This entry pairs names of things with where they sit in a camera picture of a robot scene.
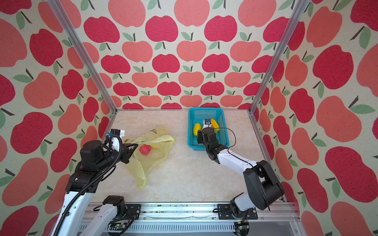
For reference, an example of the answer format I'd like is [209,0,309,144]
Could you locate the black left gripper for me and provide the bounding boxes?
[96,141,139,171]

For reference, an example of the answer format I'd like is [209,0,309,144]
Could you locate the orange yellow toy fruit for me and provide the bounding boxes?
[211,119,220,134]

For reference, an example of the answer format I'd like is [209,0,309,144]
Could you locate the red toy apple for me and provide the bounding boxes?
[139,145,152,155]

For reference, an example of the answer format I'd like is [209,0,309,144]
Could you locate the yellow plastic bag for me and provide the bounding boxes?
[127,125,176,189]

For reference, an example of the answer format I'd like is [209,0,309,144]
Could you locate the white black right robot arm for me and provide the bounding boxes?
[197,127,285,217]

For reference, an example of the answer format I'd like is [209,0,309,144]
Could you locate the turquoise plastic basket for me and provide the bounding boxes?
[188,108,229,151]

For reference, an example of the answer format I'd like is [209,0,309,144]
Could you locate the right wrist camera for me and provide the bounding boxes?
[203,119,212,128]

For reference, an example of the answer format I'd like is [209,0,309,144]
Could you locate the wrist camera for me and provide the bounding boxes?
[107,129,125,152]
[203,119,212,128]

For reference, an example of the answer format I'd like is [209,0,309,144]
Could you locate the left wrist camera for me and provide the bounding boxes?
[107,129,125,152]

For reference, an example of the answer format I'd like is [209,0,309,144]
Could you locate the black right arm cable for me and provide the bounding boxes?
[217,127,258,166]

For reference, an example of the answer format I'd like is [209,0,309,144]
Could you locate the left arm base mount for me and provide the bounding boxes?
[102,195,141,220]

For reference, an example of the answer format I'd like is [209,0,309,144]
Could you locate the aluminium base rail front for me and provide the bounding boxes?
[50,201,305,236]

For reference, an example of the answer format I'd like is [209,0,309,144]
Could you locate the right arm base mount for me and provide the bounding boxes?
[213,197,258,221]

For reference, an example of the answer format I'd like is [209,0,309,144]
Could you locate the aluminium post right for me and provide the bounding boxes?
[248,0,310,117]

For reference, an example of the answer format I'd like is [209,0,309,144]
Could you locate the aluminium post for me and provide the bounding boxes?
[47,0,118,115]
[248,0,310,117]

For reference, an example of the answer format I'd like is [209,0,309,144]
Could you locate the aluminium post left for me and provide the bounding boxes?
[47,0,118,115]

